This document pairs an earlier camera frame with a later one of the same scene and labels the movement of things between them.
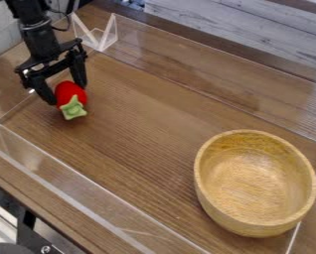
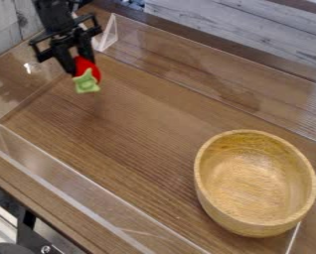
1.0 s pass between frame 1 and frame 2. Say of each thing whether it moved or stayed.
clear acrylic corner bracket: stayed
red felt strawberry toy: moved
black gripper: moved
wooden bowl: stayed
